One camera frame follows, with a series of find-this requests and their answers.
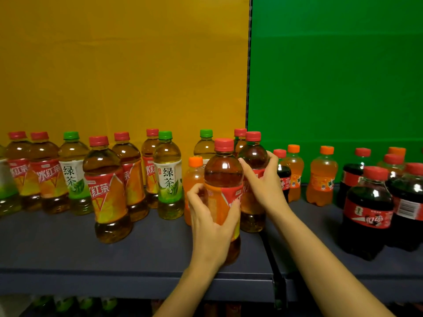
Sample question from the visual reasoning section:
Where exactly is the orange-capped soda bottle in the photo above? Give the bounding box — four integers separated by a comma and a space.
182, 156, 209, 227

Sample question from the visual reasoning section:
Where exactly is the person's right hand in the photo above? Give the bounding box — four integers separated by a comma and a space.
237, 151, 291, 219

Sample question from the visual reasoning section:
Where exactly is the group of red-label tea bottles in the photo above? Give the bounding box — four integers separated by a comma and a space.
141, 128, 248, 209

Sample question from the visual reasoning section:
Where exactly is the orange backing board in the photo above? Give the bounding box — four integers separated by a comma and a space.
0, 0, 251, 182

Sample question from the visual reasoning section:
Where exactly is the dark grey shelf board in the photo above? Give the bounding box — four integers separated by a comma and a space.
264, 184, 423, 302
0, 201, 277, 302

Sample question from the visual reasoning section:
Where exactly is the red-capped amber tea bottle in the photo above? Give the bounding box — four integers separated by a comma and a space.
237, 131, 269, 233
204, 138, 245, 266
82, 136, 134, 244
28, 131, 71, 215
112, 132, 150, 223
4, 131, 42, 212

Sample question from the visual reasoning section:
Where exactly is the green-capped pale tea bottle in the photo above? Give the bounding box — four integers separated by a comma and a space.
153, 131, 185, 221
193, 129, 216, 166

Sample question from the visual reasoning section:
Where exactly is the person's left hand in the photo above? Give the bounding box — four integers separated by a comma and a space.
186, 183, 241, 271

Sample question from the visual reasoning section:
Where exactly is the person's right forearm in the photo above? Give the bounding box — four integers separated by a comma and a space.
269, 204, 396, 317

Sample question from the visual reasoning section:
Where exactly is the red-capped black cola bottle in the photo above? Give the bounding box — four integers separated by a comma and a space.
385, 162, 423, 252
337, 166, 394, 261
273, 149, 292, 203

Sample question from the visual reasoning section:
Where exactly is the group of orange soda bottles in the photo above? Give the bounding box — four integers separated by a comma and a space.
285, 144, 407, 207

